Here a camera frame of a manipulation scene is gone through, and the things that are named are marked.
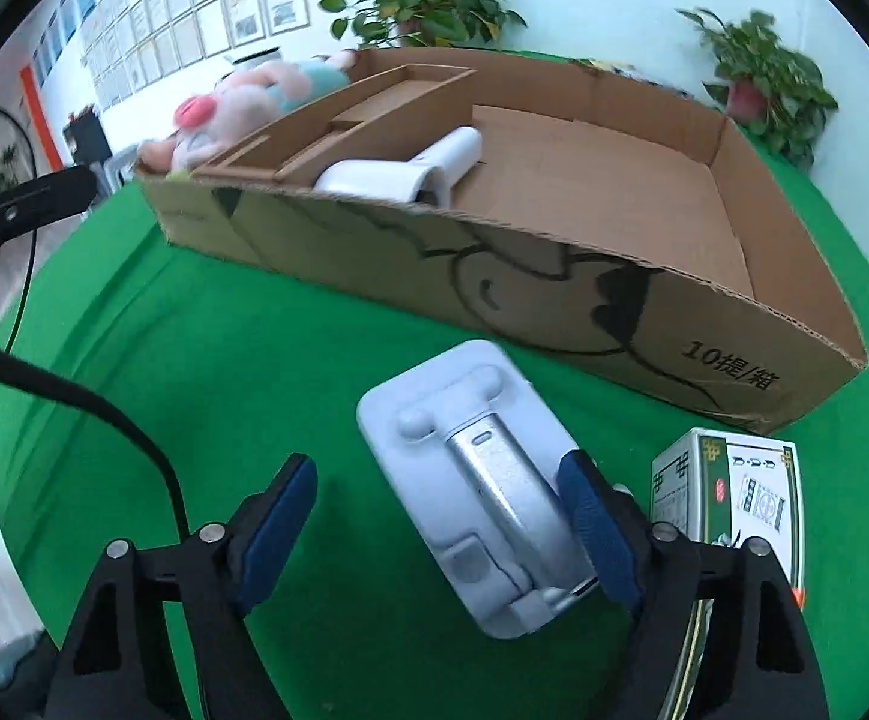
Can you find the potted plant in red pot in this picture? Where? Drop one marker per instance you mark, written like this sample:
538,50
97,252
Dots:
764,67

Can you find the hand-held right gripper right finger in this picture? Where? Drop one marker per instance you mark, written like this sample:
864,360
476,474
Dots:
592,532

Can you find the white massage gun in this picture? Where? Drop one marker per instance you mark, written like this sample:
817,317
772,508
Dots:
419,390

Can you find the wall of framed certificates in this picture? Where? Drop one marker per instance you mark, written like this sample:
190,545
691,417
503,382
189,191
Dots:
179,7

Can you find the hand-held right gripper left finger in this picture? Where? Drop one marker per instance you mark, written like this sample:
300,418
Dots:
277,532

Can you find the green and white carton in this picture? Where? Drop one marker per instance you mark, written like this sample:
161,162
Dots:
749,480

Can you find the large cardboard box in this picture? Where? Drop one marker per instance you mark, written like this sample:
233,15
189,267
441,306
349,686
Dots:
554,300

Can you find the dark furniture piece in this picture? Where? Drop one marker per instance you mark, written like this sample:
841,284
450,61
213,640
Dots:
88,139

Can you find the pink plush pig toy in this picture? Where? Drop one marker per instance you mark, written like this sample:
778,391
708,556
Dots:
254,94

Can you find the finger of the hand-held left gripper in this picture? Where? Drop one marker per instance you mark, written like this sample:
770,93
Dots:
37,199

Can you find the green tablecloth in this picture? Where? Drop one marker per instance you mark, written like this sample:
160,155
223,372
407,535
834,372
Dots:
217,360

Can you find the small brown cardboard box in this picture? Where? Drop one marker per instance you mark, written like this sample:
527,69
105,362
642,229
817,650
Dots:
374,94

